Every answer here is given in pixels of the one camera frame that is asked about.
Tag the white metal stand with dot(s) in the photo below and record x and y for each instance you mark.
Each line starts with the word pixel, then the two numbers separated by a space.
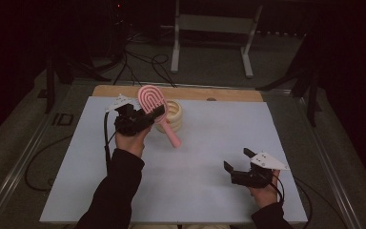
pixel 214 24

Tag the wooden board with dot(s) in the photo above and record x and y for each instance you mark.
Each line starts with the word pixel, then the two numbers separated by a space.
pixel 203 93

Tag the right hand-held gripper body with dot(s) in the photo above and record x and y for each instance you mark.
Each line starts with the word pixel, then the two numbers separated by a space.
pixel 251 178

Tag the pink hairbrush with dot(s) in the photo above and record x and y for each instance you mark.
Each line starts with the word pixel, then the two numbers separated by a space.
pixel 151 98

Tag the cream ribbed cup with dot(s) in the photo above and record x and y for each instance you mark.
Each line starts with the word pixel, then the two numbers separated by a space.
pixel 176 116

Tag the black rectangular floor bracket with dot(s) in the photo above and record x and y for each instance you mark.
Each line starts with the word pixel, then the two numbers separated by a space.
pixel 63 119

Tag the white table board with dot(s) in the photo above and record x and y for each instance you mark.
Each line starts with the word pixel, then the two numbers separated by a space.
pixel 187 181

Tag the person's left hand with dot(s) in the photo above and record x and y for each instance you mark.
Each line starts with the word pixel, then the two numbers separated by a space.
pixel 132 143

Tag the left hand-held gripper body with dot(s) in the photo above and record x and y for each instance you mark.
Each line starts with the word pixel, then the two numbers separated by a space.
pixel 127 122

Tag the black stand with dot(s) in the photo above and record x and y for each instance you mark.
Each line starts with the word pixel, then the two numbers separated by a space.
pixel 50 82
pixel 311 92

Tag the person's right hand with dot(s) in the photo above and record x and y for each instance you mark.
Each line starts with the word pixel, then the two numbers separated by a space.
pixel 265 195

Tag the metal floor rail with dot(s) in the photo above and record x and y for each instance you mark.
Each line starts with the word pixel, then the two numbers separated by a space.
pixel 327 165
pixel 16 168

